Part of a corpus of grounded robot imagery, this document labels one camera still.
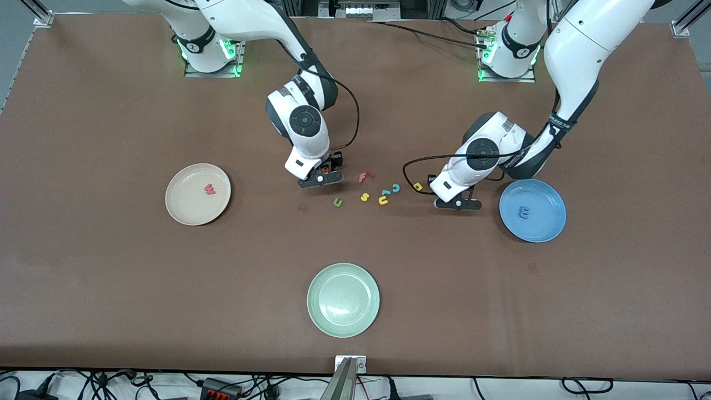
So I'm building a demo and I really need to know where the blue plate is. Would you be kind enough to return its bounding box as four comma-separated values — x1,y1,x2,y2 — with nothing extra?
499,178,567,243

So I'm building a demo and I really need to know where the pale green plate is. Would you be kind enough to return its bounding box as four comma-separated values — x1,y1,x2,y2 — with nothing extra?
307,263,380,338

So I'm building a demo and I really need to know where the beige brown plate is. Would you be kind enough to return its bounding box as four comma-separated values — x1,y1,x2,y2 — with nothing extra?
165,163,232,226

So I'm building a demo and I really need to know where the grey electrical box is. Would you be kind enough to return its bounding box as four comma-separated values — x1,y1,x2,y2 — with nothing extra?
333,0,400,22

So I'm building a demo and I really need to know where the black and orange power strip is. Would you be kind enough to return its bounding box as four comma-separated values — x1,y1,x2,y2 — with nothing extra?
201,378,243,399

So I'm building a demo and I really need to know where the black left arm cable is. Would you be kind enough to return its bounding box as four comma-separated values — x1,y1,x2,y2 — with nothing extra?
402,83,578,195

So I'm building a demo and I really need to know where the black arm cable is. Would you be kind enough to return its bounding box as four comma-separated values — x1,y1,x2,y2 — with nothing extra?
402,83,578,195
275,33,360,152

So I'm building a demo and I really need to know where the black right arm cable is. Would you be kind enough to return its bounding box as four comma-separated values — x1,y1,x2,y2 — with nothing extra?
275,33,360,152

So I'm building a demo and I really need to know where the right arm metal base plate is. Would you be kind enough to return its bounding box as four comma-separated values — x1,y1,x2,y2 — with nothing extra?
184,40,246,78

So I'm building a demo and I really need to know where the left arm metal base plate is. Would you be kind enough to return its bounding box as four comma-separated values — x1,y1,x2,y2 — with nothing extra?
478,28,537,84

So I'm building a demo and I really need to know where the long black table cable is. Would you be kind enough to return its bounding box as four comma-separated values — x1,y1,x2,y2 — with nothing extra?
367,19,490,49

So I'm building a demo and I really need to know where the short black table cable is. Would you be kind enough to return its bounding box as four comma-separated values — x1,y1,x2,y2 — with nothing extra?
439,17,484,35

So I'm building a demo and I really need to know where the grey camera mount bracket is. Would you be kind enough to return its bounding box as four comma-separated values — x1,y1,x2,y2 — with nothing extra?
335,356,367,374

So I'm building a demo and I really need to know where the aluminium camera mount bar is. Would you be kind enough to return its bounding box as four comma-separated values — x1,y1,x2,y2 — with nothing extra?
319,358,357,400

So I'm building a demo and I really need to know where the black floor cable loop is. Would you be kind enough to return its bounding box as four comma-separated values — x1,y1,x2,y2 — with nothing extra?
561,378,614,395

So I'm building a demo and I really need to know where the aluminium frame corner post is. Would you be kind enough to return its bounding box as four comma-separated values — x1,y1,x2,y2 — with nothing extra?
671,0,711,38
22,0,55,27

